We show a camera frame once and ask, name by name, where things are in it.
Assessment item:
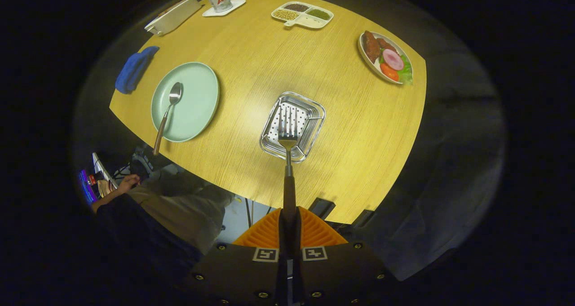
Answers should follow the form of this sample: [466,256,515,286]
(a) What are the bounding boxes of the pale green plate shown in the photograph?
[151,62,220,143]

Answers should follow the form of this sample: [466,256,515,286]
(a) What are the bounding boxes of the white food plate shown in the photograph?
[358,31,414,85]

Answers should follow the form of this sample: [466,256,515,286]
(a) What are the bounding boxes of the metal wire basket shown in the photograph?
[259,92,326,164]

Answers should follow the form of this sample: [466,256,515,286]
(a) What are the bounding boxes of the pink ham slice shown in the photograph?
[383,49,404,71]

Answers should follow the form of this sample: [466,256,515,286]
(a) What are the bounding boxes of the wooden-handled metal spoon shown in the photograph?
[153,82,183,156]

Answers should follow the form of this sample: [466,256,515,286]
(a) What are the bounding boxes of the blue cloth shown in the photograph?
[115,46,160,94]

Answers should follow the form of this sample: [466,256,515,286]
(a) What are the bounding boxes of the green lettuce leaf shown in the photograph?
[398,54,413,85]

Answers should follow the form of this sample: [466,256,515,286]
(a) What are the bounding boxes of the white divided dish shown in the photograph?
[271,1,334,30]

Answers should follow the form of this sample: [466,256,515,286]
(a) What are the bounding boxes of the person's beige trousers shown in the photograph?
[128,171,235,254]

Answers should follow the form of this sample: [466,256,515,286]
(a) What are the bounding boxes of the person's dark shirt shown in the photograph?
[95,194,203,282]

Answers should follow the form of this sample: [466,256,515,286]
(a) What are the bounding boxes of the open laptop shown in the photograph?
[79,152,118,204]

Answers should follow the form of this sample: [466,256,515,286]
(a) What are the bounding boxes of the wooden-handled metal fork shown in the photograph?
[278,106,298,223]

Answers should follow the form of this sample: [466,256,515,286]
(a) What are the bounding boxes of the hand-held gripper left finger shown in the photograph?
[182,207,290,306]

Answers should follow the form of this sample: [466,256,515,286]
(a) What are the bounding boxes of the red tomato slice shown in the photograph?
[380,62,399,82]

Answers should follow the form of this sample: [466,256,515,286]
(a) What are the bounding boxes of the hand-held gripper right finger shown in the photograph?
[290,206,400,306]

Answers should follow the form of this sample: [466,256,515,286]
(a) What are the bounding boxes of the white toaster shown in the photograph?
[144,0,203,36]

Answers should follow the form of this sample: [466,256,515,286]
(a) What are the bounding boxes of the black table leg bracket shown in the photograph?
[353,209,375,228]
[309,197,336,220]

